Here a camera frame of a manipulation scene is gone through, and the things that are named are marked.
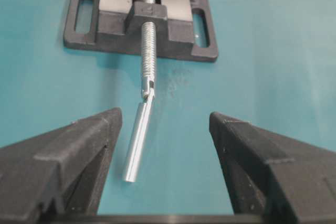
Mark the silver vise screw handle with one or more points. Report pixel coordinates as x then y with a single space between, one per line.
142 120

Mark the black metal bench vise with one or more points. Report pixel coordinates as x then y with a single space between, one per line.
184 28

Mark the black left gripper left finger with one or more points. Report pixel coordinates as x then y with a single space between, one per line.
59 172

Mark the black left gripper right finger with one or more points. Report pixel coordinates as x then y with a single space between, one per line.
274 176

